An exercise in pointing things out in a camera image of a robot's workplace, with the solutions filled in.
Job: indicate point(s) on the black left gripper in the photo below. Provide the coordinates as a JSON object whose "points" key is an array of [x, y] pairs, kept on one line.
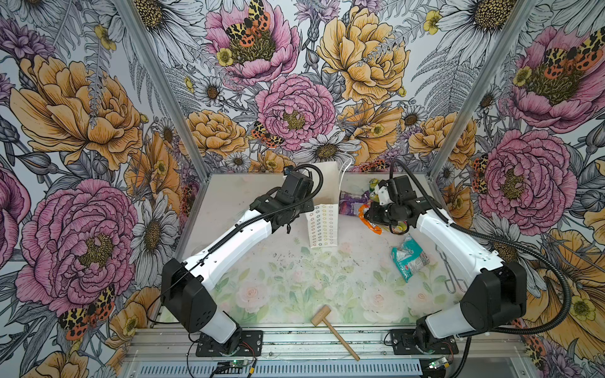
{"points": [[306, 202]]}

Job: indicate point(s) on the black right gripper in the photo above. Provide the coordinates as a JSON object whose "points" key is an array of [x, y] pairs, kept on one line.
{"points": [[374, 216]]}

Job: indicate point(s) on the white flower-print paper bag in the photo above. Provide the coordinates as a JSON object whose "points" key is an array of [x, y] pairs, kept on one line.
{"points": [[322, 221]]}

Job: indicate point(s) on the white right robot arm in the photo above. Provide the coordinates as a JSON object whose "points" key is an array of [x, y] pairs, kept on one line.
{"points": [[496, 289]]}

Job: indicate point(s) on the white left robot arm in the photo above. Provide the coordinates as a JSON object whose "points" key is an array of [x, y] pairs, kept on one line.
{"points": [[186, 285]]}

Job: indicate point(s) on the green Fox's spring tea bag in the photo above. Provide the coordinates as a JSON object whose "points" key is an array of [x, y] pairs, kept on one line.
{"points": [[374, 187]]}

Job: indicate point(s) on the purple candy bag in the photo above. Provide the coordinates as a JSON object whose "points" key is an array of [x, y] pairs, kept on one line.
{"points": [[349, 203]]}

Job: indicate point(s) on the teal white snack packet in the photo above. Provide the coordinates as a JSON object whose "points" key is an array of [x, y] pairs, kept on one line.
{"points": [[409, 258]]}

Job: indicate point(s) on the wooden mallet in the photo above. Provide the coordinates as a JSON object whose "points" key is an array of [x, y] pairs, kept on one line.
{"points": [[321, 317]]}

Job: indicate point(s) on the metal wire tongs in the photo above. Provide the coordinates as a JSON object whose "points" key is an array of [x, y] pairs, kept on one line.
{"points": [[454, 285]]}

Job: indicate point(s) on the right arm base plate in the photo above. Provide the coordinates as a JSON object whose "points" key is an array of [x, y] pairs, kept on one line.
{"points": [[409, 341]]}

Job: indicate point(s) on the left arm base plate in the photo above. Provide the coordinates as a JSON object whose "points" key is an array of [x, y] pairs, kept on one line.
{"points": [[244, 343]]}

